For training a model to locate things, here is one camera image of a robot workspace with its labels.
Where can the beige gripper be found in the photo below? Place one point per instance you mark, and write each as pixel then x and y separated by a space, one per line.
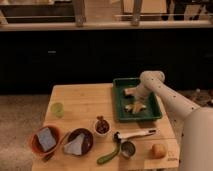
pixel 137 106

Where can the banana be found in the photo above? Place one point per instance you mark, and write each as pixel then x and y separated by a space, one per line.
pixel 129 107

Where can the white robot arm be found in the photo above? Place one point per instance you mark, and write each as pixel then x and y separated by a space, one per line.
pixel 196 150

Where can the green plastic tray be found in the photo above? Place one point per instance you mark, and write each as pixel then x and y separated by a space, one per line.
pixel 152 111

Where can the wrapped food bar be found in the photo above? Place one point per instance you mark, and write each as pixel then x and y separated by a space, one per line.
pixel 129 91

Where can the white cup with contents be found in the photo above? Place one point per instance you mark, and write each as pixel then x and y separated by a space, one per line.
pixel 101 127

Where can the small metal cup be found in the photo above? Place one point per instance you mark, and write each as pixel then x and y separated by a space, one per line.
pixel 127 149

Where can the orange fruit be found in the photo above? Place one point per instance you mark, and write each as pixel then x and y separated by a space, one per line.
pixel 158 151

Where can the dark brown bowl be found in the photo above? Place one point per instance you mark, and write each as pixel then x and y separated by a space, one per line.
pixel 88 139

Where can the grey cloth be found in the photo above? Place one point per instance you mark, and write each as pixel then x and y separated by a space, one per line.
pixel 74 147

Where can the small green cup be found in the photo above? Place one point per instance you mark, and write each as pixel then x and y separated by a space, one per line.
pixel 57 109

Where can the blue sponge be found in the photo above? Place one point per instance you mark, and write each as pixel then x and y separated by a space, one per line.
pixel 46 139

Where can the orange bowl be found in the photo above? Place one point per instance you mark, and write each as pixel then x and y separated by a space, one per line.
pixel 36 147

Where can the white handled spoon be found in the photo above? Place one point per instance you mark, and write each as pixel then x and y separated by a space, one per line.
pixel 125 136

